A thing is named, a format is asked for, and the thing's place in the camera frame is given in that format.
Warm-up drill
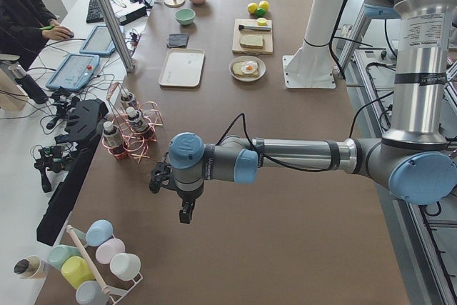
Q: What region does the tea bottle middle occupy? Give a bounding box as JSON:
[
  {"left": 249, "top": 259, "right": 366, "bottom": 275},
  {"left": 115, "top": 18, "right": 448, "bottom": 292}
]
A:
[{"left": 126, "top": 107, "right": 149, "bottom": 133}]

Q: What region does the blue cup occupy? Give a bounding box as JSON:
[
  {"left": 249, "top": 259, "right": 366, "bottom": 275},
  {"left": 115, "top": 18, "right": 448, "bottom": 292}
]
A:
[{"left": 85, "top": 219, "right": 114, "bottom": 247}]

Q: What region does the grey cup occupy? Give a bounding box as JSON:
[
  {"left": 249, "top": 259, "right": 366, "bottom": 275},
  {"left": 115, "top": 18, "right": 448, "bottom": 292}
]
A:
[{"left": 76, "top": 281, "right": 109, "bottom": 305}]

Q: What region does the dark grey cloth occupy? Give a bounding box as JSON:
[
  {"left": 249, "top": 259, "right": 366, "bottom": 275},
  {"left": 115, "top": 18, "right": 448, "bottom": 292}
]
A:
[{"left": 167, "top": 33, "right": 189, "bottom": 48}]

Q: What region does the beige paper cup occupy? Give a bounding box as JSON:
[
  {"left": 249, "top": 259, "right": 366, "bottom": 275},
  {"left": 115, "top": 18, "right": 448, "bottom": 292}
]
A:
[{"left": 14, "top": 256, "right": 48, "bottom": 279}]

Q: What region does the fried egg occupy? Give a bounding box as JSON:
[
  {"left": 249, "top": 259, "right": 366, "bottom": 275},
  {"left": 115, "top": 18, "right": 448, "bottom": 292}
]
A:
[{"left": 241, "top": 61, "right": 258, "bottom": 74}]

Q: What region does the aluminium frame post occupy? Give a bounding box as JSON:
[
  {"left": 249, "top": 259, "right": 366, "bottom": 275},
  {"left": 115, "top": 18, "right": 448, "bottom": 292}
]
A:
[{"left": 97, "top": 0, "right": 134, "bottom": 73}]

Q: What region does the black keyboard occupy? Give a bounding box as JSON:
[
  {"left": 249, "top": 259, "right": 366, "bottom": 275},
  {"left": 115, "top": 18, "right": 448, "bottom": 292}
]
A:
[{"left": 86, "top": 0, "right": 104, "bottom": 24}]

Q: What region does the teach pendant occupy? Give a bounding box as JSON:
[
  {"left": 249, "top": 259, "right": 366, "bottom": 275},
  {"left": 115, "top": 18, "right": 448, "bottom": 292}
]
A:
[
  {"left": 79, "top": 25, "right": 116, "bottom": 57},
  {"left": 46, "top": 54, "right": 100, "bottom": 91}
]

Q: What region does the yellow cup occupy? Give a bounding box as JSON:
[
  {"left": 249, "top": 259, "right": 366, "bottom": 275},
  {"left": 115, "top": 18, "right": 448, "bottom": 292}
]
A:
[{"left": 61, "top": 256, "right": 95, "bottom": 289}]

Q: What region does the yellow lemon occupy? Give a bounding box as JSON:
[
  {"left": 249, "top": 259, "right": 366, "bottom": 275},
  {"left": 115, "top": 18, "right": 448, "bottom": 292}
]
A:
[
  {"left": 258, "top": 0, "right": 269, "bottom": 11},
  {"left": 247, "top": 2, "right": 258, "bottom": 14}
]

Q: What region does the pink cup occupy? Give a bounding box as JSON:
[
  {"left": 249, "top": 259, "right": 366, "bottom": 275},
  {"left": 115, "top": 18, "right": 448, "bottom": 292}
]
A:
[{"left": 95, "top": 238, "right": 125, "bottom": 264}]

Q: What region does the white round plate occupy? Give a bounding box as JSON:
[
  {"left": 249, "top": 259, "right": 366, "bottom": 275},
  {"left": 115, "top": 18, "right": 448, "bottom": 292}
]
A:
[{"left": 229, "top": 56, "right": 266, "bottom": 82}]

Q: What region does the yellow lemon left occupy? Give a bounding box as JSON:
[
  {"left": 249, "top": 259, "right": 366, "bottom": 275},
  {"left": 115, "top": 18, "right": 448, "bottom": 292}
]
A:
[{"left": 247, "top": 2, "right": 258, "bottom": 14}]

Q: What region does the mint cup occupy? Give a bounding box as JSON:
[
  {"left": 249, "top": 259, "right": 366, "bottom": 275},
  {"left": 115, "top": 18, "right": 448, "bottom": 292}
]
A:
[{"left": 47, "top": 244, "right": 80, "bottom": 271}]

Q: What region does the wooden cutting board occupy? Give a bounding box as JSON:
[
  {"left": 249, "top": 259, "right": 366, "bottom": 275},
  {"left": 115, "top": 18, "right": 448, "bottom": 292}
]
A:
[{"left": 232, "top": 19, "right": 273, "bottom": 54}]

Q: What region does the white cup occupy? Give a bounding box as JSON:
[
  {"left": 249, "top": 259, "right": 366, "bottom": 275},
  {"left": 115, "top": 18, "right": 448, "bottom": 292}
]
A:
[{"left": 109, "top": 253, "right": 141, "bottom": 281}]

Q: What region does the tea bottle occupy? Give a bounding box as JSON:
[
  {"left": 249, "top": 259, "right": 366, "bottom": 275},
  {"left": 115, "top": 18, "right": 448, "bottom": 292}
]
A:
[
  {"left": 126, "top": 107, "right": 149, "bottom": 133},
  {"left": 103, "top": 121, "right": 123, "bottom": 148},
  {"left": 121, "top": 89, "right": 138, "bottom": 111}
]

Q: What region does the seated person in black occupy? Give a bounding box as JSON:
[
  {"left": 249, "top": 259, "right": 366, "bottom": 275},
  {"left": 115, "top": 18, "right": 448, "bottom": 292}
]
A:
[{"left": 1, "top": 0, "right": 74, "bottom": 69}]

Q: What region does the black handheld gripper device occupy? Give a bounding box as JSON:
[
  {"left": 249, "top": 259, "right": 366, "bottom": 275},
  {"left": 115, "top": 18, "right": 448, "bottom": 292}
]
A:
[{"left": 34, "top": 146, "right": 73, "bottom": 193}]

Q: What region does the copper wire bottle rack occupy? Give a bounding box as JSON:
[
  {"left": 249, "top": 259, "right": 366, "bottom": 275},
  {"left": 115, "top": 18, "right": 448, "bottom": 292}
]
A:
[{"left": 101, "top": 81, "right": 164, "bottom": 163}]

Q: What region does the teach pendant near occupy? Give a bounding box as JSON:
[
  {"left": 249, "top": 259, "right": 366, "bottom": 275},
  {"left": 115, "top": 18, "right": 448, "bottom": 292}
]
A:
[{"left": 46, "top": 54, "right": 100, "bottom": 91}]

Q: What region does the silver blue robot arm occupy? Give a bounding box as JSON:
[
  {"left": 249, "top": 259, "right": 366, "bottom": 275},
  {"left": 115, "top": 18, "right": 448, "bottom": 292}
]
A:
[{"left": 149, "top": 0, "right": 456, "bottom": 224}]

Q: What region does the green lime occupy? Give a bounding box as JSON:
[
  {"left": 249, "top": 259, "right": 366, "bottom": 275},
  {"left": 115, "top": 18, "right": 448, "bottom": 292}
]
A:
[{"left": 254, "top": 7, "right": 267, "bottom": 18}]

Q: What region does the mint green bowl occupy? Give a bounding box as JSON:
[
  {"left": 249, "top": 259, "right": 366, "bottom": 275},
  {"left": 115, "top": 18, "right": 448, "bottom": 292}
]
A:
[{"left": 174, "top": 9, "right": 196, "bottom": 26}]

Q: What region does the black handled knife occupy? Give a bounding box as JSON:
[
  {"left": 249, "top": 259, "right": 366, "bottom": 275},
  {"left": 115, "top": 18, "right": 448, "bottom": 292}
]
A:
[{"left": 238, "top": 24, "right": 272, "bottom": 31}]

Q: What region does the half lemon on board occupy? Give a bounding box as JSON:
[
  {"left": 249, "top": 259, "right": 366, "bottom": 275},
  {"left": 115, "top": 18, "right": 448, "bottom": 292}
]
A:
[{"left": 257, "top": 17, "right": 268, "bottom": 26}]

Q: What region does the tea bottle front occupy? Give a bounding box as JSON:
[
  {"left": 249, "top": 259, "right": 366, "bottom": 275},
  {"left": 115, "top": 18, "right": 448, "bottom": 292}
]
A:
[{"left": 103, "top": 121, "right": 123, "bottom": 148}]

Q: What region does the tea bottle back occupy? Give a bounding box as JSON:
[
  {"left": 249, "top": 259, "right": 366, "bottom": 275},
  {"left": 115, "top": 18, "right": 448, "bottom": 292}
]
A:
[{"left": 121, "top": 89, "right": 138, "bottom": 111}]

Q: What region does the cream rectangular tray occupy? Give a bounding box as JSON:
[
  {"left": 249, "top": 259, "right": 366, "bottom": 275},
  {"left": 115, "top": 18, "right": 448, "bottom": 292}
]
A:
[{"left": 159, "top": 48, "right": 205, "bottom": 88}]

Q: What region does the black cylindrical flask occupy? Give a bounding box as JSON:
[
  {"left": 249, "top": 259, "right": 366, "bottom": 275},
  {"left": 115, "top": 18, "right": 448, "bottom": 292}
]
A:
[{"left": 8, "top": 64, "right": 49, "bottom": 104}]

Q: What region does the black angled bracket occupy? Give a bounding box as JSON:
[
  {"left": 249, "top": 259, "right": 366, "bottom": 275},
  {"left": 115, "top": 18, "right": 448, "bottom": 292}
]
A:
[{"left": 36, "top": 99, "right": 109, "bottom": 246}]

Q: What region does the white wire cup rack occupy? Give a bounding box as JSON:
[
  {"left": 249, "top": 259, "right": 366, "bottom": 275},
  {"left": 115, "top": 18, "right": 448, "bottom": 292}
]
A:
[{"left": 64, "top": 224, "right": 146, "bottom": 304}]

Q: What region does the yellow lemon right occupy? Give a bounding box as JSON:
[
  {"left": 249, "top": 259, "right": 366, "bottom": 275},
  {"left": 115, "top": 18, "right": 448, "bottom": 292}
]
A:
[{"left": 258, "top": 0, "right": 269, "bottom": 11}]

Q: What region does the teach pendant far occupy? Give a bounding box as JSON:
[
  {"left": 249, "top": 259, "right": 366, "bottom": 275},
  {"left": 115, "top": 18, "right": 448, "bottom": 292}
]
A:
[{"left": 79, "top": 25, "right": 116, "bottom": 57}]

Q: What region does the bread slice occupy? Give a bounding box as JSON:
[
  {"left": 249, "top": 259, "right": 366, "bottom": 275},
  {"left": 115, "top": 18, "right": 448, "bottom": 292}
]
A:
[
  {"left": 239, "top": 34, "right": 263, "bottom": 49},
  {"left": 232, "top": 60, "right": 258, "bottom": 77}
]

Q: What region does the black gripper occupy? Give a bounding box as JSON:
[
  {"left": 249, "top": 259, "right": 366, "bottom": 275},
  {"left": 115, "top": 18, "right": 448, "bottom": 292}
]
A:
[{"left": 149, "top": 152, "right": 197, "bottom": 224}]

